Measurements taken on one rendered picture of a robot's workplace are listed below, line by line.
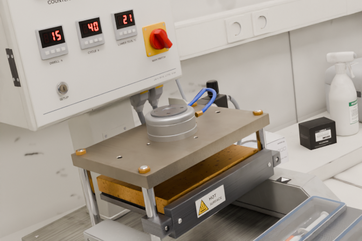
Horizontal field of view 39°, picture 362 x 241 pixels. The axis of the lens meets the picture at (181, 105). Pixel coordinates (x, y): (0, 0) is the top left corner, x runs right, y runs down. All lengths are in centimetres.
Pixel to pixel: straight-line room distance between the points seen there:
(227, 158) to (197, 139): 8
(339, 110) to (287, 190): 76
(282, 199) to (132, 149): 27
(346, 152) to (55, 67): 92
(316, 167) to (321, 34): 58
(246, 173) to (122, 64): 29
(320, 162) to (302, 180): 58
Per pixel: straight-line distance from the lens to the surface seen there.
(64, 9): 83
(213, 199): 75
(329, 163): 143
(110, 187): 81
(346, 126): 160
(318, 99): 185
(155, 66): 94
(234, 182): 78
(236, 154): 83
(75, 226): 99
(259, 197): 90
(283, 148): 143
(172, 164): 69
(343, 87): 157
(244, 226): 88
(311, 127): 150
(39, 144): 130
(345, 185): 141
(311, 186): 85
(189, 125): 78
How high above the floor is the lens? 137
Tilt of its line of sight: 16 degrees down
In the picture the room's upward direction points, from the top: 9 degrees counter-clockwise
